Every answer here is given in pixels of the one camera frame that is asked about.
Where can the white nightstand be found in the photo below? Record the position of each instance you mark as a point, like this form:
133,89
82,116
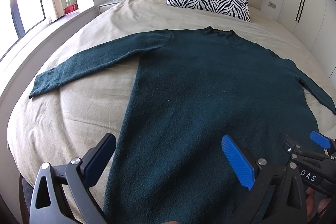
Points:
107,5

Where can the right wall socket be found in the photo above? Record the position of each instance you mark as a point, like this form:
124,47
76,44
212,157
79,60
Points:
272,5

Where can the red box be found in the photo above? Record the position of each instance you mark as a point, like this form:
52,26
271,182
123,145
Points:
71,8

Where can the window with dark frame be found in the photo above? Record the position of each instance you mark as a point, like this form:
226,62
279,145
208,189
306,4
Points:
18,17

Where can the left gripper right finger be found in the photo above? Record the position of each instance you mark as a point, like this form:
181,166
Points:
287,204

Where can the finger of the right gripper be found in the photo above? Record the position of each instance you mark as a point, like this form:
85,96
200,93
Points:
320,140

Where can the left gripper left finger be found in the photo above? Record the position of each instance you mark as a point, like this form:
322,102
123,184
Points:
49,203

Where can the white wardrobe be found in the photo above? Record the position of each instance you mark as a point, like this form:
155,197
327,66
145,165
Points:
312,22

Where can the beige bed sheet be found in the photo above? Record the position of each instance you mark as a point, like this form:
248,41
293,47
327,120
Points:
66,122

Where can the dark green knit sweater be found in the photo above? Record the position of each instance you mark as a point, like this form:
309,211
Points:
192,87

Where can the person's right hand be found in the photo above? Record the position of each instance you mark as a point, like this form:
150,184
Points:
314,205

